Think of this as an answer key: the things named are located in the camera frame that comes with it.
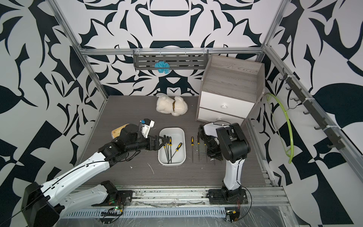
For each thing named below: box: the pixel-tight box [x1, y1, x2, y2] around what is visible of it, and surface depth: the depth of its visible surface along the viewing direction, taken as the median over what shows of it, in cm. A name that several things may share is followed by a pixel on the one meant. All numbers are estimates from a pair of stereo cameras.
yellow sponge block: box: [111, 123, 130, 140], surface depth 96 cm
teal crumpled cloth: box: [154, 60, 171, 75], surface depth 93 cm
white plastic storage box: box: [157, 126, 187, 167], surface depth 93 cm
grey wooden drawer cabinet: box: [195, 54, 266, 126], surface depth 87 cm
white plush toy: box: [155, 96, 189, 117], surface depth 106 cm
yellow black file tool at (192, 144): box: [190, 136, 195, 164], surface depth 96 cm
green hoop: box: [264, 93, 294, 165], surface depth 66 cm
